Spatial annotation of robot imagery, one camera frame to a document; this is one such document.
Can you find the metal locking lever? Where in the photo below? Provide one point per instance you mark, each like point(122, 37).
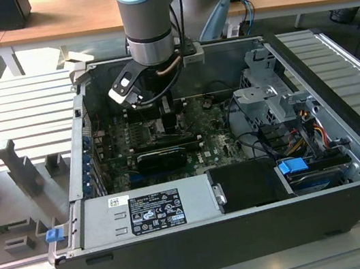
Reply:
point(173, 135)
point(142, 116)

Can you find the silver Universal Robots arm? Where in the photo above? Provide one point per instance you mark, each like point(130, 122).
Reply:
point(145, 19)

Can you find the black RAM slot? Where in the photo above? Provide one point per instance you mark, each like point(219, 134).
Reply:
point(167, 142)
point(153, 109)
point(190, 144)

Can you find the CPU socket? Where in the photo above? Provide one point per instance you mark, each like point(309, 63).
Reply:
point(148, 140)

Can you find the black plastic bay cover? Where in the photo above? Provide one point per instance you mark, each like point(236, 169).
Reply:
point(250, 185)

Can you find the round coin battery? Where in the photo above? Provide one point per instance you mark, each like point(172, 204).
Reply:
point(208, 103)

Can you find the black graphics card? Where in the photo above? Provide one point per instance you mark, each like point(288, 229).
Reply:
point(160, 162)

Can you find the green motherboard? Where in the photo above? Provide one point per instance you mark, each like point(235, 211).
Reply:
point(214, 135)

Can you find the small white blue box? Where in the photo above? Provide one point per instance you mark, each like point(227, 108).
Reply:
point(234, 30)

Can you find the metal drive cage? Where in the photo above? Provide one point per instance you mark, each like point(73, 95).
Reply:
point(256, 97)

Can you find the grey power supply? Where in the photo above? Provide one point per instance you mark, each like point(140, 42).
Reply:
point(105, 223)

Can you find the hard disk in blue carrier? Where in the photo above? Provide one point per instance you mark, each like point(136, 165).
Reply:
point(292, 166)

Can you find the blue case latch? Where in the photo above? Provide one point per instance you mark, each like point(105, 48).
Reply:
point(54, 235)

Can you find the black PC case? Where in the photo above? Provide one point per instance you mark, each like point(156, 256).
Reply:
point(220, 248)

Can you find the grey parts rack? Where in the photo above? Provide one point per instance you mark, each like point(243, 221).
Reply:
point(5, 205)

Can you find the green RAM stick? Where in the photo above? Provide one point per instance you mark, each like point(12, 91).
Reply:
point(2, 226)

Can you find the white plastic bracket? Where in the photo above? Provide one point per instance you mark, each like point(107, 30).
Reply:
point(81, 70)

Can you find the metal disk bay bracket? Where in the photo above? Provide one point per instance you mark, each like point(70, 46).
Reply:
point(299, 101)

